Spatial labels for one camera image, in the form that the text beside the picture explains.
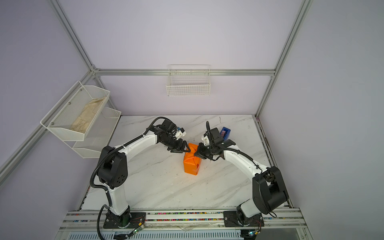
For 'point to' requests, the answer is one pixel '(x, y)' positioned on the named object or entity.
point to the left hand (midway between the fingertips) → (185, 152)
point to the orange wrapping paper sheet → (191, 162)
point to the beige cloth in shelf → (84, 118)
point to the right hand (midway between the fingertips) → (193, 153)
